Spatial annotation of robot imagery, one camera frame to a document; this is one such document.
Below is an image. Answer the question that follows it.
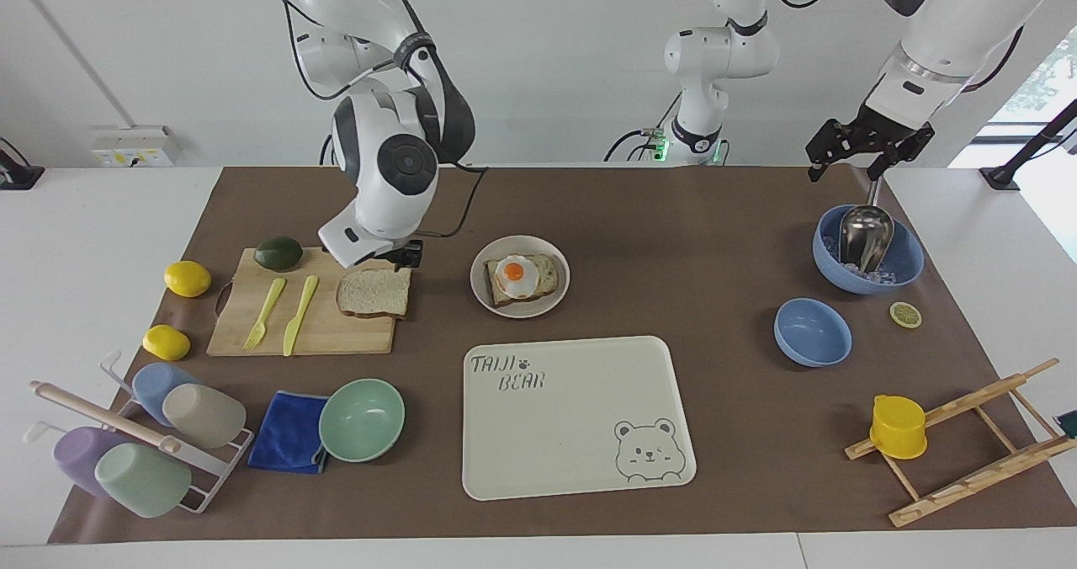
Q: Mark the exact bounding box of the black stand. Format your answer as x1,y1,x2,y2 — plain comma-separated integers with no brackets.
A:
0,136,45,192
979,98,1077,192

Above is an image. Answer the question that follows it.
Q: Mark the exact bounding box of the toasted bread slice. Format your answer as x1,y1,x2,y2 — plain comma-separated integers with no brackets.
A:
485,254,561,308

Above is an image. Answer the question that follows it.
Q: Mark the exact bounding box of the purple cup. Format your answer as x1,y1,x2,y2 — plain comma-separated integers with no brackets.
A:
53,426,129,501

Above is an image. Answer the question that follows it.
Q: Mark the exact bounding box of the large blue bowl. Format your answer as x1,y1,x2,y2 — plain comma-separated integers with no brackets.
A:
812,205,926,295

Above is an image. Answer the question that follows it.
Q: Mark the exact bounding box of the small blue bowl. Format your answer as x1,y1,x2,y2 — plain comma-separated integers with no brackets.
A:
773,297,854,369

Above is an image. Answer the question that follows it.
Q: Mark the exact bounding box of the metal scoop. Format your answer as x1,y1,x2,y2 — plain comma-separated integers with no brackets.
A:
839,177,896,274

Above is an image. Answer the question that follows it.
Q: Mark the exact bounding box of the yellow lemon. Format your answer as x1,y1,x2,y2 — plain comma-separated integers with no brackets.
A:
164,260,213,299
142,325,192,362

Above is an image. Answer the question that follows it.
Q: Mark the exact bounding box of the blue cup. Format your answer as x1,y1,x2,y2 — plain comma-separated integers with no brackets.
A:
132,362,204,428

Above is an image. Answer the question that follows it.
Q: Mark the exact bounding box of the light green plastic fork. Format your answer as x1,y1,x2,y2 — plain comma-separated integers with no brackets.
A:
243,278,288,352

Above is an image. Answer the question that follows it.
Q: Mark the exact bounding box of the fried egg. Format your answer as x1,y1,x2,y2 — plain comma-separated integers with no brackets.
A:
495,254,541,300

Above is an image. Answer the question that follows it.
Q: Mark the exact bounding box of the white wall socket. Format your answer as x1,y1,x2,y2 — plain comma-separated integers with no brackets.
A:
90,125,180,169

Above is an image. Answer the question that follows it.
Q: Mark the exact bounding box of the wooden cutting board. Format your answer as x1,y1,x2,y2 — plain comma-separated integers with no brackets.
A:
206,247,397,358

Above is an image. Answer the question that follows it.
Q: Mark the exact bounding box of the light green plastic knife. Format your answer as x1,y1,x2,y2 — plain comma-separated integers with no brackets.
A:
283,275,321,358

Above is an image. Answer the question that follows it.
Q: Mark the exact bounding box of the white round plate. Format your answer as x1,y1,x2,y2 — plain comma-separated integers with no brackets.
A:
470,235,571,320

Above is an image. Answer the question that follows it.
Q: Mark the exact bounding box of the green bowl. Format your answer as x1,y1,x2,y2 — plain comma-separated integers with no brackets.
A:
318,378,406,464

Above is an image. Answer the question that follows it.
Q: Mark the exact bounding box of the yellow cup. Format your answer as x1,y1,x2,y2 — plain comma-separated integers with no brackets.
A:
868,394,929,461

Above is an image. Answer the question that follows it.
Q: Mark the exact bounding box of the dark green avocado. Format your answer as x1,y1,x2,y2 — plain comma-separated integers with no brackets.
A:
254,237,304,273

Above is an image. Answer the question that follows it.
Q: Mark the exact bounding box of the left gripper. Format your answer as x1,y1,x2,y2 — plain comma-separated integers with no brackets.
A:
805,106,936,183

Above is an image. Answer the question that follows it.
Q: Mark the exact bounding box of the beige cup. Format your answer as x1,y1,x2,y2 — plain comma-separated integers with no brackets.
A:
162,383,248,450

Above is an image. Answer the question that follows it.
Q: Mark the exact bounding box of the cream tray with bear print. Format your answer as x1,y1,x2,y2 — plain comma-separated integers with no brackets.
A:
462,336,698,502

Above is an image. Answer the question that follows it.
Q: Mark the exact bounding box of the blue cloth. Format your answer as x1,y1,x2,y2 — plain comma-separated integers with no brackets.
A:
247,391,331,476

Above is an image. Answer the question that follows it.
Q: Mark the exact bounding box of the wooden folding rack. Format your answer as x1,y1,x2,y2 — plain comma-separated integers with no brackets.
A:
845,357,1077,529

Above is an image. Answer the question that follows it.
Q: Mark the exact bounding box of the light green cup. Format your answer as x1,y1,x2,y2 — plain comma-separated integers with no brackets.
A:
94,443,194,520

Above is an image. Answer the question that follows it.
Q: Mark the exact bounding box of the white wire cup rack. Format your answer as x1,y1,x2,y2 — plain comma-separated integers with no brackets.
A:
24,350,254,516

